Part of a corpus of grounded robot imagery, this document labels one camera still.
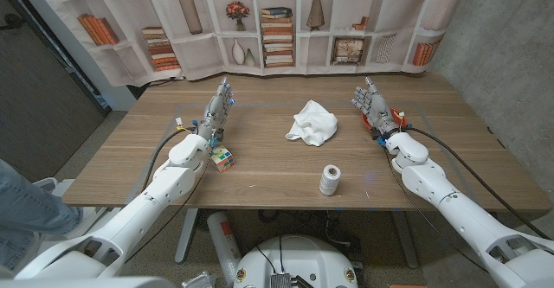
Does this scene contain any grey table leg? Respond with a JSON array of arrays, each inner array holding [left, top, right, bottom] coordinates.
[[174, 208, 199, 265], [391, 209, 420, 270]]

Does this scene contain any red bowl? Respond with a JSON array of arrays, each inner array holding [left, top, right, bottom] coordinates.
[[361, 106, 409, 132]]

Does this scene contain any black door handle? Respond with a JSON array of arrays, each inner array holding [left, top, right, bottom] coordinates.
[[0, 13, 25, 32]]

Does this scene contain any white thread spool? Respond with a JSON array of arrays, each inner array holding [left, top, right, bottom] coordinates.
[[319, 163, 342, 197]]

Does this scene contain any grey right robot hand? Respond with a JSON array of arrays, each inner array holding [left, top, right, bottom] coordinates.
[[351, 76, 402, 140]]

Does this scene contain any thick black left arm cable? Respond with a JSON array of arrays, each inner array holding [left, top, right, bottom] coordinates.
[[141, 125, 198, 194]]

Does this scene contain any white chair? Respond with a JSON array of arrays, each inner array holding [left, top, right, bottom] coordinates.
[[32, 176, 113, 254]]

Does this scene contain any white cylinder with orange label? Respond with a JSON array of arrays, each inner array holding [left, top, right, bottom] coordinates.
[[206, 211, 242, 287]]

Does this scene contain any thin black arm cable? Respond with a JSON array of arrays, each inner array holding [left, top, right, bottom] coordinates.
[[381, 145, 490, 272], [124, 160, 211, 264]]

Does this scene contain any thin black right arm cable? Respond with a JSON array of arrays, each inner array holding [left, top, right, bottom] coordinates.
[[381, 145, 490, 272]]

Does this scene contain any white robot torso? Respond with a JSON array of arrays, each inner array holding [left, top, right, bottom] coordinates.
[[232, 234, 359, 288]]

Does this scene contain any printed bookshelf backdrop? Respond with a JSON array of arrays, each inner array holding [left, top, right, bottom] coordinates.
[[25, 0, 471, 88]]

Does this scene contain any white cloth napkin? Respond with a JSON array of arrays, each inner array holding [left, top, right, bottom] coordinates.
[[285, 99, 339, 148]]

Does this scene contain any dark perforated partition panel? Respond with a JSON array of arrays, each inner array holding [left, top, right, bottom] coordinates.
[[0, 0, 112, 183]]

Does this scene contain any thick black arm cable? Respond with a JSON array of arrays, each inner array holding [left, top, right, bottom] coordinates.
[[403, 125, 554, 242], [141, 125, 198, 194]]

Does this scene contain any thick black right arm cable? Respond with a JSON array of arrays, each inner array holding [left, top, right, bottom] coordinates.
[[403, 125, 554, 242]]

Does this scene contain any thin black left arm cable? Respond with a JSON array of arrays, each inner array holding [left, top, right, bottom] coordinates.
[[124, 160, 211, 264]]

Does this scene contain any person's leg in jeans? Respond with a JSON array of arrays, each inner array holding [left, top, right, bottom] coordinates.
[[0, 157, 83, 272]]

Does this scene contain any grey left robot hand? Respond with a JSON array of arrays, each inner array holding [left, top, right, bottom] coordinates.
[[195, 76, 235, 144]]

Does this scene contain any silver finned metal part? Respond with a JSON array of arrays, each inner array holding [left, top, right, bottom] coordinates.
[[181, 272, 217, 288]]

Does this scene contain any rubik's cube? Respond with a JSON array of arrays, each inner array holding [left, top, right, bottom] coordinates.
[[209, 144, 236, 175]]

